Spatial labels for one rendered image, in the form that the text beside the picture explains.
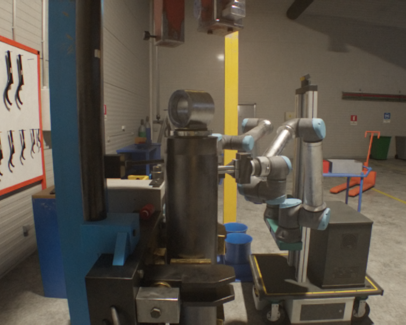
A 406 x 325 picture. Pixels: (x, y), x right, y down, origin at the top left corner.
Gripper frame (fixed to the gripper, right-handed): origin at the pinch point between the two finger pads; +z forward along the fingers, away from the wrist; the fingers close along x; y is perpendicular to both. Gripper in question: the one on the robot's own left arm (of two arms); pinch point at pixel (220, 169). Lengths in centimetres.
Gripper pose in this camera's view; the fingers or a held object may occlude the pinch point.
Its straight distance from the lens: 123.9
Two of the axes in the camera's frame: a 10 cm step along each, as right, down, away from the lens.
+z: -9.3, 0.5, -3.7
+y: 3.7, 1.3, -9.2
